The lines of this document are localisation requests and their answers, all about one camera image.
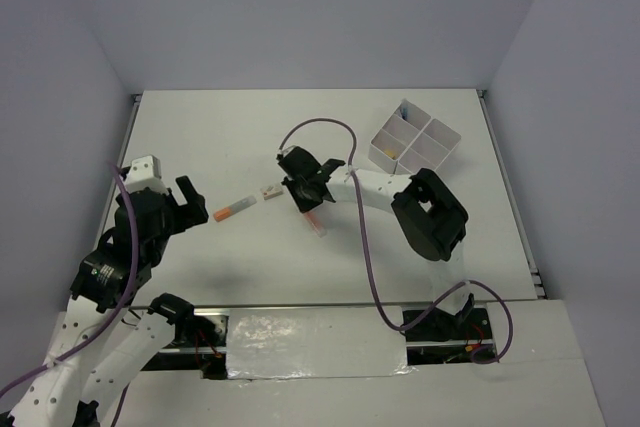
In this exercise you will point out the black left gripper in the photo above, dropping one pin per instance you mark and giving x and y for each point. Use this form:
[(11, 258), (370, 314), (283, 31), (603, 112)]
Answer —
[(194, 212)]

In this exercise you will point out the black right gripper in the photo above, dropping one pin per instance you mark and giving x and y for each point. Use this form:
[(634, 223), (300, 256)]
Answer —
[(304, 206)]

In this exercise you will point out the yellow pink highlighter marker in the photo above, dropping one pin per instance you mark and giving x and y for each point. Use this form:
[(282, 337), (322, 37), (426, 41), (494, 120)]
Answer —
[(315, 223)]

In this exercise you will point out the orange grey highlighter marker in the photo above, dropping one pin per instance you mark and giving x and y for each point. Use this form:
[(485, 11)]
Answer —
[(234, 208)]

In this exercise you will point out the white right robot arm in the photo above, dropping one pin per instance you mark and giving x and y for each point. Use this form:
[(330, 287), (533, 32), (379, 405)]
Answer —
[(430, 217)]

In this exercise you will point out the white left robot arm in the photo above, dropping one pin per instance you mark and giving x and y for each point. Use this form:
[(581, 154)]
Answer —
[(81, 379)]

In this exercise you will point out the white staples box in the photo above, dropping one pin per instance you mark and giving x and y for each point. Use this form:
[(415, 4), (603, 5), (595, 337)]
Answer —
[(271, 191)]

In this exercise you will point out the white left storage container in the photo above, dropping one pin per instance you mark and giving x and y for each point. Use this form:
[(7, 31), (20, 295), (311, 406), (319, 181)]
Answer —
[(396, 134)]

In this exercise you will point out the white storage container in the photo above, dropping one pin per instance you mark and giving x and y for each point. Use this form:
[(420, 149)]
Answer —
[(396, 134), (430, 149)]

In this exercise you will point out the white right storage container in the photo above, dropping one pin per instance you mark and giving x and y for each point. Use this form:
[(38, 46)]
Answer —
[(430, 149)]

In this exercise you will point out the silver foil covered panel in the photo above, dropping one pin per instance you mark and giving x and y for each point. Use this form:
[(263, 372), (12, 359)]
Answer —
[(303, 343)]

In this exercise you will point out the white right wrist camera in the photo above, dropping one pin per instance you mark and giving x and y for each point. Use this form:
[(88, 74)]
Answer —
[(285, 154)]

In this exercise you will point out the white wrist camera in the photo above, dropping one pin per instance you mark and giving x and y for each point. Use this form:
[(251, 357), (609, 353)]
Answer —
[(285, 154), (145, 173)]

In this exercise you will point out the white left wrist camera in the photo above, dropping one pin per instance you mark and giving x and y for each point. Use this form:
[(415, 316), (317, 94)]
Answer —
[(145, 173)]

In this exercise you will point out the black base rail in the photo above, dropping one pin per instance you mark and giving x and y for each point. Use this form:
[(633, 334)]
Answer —
[(204, 352)]

